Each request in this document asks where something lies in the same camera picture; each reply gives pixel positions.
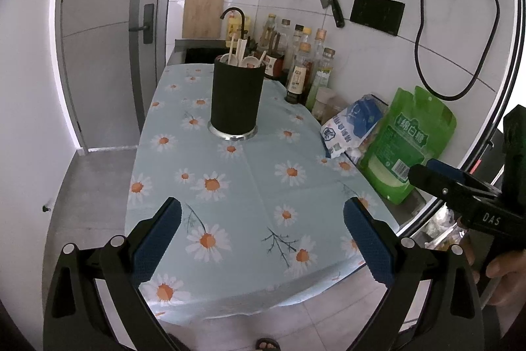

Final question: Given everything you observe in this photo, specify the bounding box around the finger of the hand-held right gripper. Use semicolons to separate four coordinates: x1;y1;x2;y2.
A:
409;164;502;213
425;159;503;196

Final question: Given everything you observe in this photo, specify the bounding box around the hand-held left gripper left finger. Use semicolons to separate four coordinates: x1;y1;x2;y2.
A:
43;197;182;351

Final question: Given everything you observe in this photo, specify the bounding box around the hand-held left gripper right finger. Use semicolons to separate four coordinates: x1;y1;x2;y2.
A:
344;197;486;351

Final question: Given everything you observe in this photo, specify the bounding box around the black cylindrical utensil holder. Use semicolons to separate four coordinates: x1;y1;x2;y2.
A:
207;54;264;140

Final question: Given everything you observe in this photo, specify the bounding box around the bunch of wooden chopsticks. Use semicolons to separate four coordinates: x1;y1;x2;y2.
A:
227;34;249;66

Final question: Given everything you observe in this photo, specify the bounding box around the person's right hand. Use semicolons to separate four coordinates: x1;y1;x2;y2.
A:
464;231;526;307

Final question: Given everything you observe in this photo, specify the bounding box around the pile of small packets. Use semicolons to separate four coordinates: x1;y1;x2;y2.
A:
423;207;466;250

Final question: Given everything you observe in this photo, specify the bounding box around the green sugar bag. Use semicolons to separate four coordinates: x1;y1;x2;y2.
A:
359;86;458;206

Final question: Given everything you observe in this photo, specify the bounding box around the clear bag of dried goods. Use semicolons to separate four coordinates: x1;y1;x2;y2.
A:
345;133;377;166

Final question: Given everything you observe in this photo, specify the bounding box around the light blue daisy tablecloth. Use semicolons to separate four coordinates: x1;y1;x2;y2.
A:
123;63;401;325

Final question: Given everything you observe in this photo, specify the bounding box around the blue white salt bag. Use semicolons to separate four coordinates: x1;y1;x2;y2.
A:
321;94;389;159

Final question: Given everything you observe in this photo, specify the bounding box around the clear plastic spice jar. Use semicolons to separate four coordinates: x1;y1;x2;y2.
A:
311;88;350;122

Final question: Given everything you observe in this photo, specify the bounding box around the row of condiment bottles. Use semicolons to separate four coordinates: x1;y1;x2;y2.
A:
257;13;338;107

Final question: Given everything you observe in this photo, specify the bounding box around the steel kitchen sink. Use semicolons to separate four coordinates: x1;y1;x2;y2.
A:
175;38;231;64

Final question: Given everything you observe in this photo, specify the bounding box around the grey door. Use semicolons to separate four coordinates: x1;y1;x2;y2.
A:
61;0;183;151

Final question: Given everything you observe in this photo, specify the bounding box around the yellow dish soap bottle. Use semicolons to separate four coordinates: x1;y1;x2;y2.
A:
225;14;251;41

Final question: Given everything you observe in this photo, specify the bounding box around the wooden cutting board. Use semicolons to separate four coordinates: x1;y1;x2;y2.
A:
182;0;227;40

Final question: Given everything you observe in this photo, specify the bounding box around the black curved faucet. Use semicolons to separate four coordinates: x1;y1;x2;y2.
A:
220;7;251;44

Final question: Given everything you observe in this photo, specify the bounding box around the thick black power cable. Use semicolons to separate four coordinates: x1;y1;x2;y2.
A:
414;0;501;102

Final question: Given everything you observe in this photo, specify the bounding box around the black rectangular wall board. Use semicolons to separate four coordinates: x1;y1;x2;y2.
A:
349;0;406;37

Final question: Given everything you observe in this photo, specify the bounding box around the black door handle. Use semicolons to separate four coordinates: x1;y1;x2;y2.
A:
129;3;155;44

